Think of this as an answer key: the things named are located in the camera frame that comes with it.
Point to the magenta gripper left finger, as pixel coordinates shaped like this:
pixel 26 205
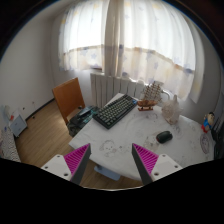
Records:
pixel 70 167

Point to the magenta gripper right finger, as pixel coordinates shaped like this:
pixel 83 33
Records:
pixel 151 166

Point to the black computer mouse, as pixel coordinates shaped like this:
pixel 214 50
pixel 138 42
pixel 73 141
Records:
pixel 164 136

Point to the white patterned tablecloth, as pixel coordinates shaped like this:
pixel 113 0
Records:
pixel 111 148

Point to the dark bag on chair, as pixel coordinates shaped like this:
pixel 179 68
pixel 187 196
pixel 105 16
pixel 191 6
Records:
pixel 77 122

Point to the black mechanical keyboard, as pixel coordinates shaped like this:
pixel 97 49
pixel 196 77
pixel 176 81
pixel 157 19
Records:
pixel 111 114

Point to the white storage box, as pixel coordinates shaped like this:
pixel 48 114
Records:
pixel 17 125

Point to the wooden chair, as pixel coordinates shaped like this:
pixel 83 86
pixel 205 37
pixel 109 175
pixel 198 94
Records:
pixel 68 97

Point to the wooden model sailing ship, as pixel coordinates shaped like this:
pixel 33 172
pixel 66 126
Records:
pixel 151 97

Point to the small cartoon figurine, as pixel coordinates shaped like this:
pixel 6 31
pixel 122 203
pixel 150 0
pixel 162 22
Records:
pixel 208 122

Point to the white radiator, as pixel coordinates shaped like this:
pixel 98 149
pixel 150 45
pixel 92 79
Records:
pixel 104 88

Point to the white patterned curtain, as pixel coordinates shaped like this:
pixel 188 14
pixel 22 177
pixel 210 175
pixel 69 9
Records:
pixel 147 40

